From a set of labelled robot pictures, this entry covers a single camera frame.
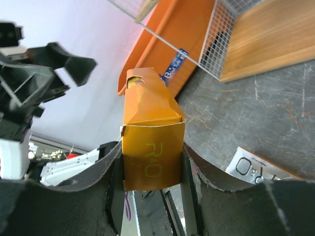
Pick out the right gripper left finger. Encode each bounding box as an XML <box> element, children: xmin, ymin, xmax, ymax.
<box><xmin>0</xmin><ymin>143</ymin><xmax>123</xmax><ymax>236</ymax></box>

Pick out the orange plastic tub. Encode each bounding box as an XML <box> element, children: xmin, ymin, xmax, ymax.
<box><xmin>117</xmin><ymin>0</ymin><xmax>215</xmax><ymax>97</ymax></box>

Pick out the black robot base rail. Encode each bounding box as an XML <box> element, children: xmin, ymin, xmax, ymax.
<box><xmin>133</xmin><ymin>190</ymin><xmax>186</xmax><ymax>236</ymax></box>

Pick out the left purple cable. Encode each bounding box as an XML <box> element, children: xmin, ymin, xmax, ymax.
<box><xmin>124</xmin><ymin>191</ymin><xmax>132</xmax><ymax>221</ymax></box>

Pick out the torn silver R&O toothpaste box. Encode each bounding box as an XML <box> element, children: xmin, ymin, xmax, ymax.
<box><xmin>121</xmin><ymin>67</ymin><xmax>186</xmax><ymax>191</ymax></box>

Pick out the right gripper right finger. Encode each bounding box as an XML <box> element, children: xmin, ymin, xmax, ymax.
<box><xmin>181</xmin><ymin>145</ymin><xmax>315</xmax><ymax>236</ymax></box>

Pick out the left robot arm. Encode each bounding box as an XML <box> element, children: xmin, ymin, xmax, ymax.
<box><xmin>0</xmin><ymin>22</ymin><xmax>114</xmax><ymax>186</ymax></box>

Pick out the white wire wooden shelf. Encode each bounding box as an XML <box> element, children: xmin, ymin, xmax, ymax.
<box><xmin>112</xmin><ymin>0</ymin><xmax>315</xmax><ymax>83</ymax></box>

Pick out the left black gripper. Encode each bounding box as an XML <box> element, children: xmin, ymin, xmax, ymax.
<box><xmin>0</xmin><ymin>42</ymin><xmax>97</xmax><ymax>142</ymax></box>

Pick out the orange silver R&O toothpaste box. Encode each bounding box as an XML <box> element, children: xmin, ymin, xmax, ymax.
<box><xmin>225</xmin><ymin>147</ymin><xmax>301</xmax><ymax>184</ymax></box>

